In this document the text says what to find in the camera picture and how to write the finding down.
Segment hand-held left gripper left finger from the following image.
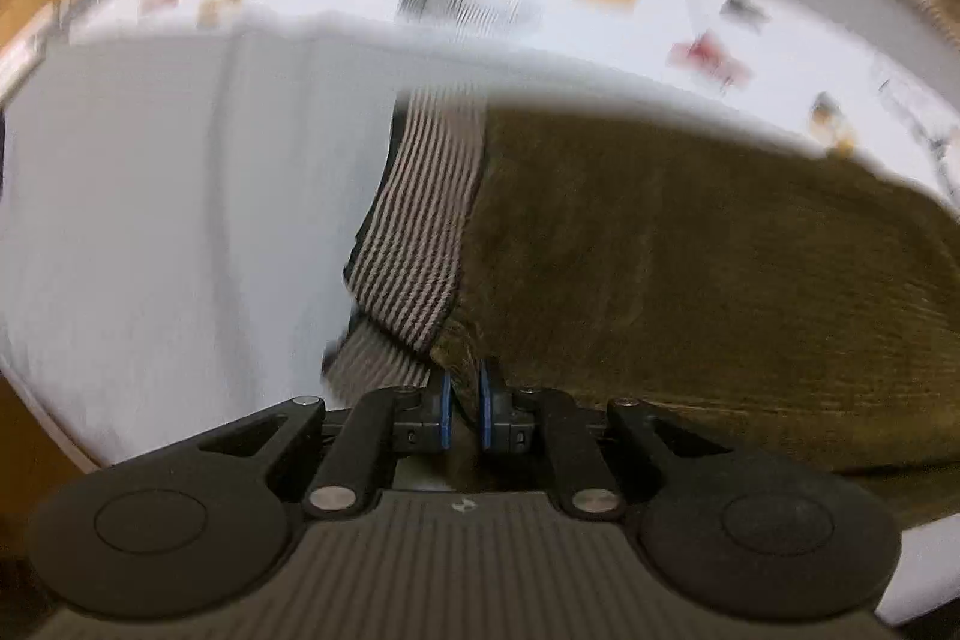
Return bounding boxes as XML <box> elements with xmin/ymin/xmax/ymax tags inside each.
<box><xmin>196</xmin><ymin>371</ymin><xmax>455</xmax><ymax>522</ymax></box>

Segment olive corduroy pants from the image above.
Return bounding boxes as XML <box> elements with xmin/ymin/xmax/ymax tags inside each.
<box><xmin>321</xmin><ymin>88</ymin><xmax>960</xmax><ymax>530</ymax></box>

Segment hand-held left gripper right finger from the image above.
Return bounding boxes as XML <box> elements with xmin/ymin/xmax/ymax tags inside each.
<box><xmin>477</xmin><ymin>361</ymin><xmax>722</xmax><ymax>522</ymax></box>

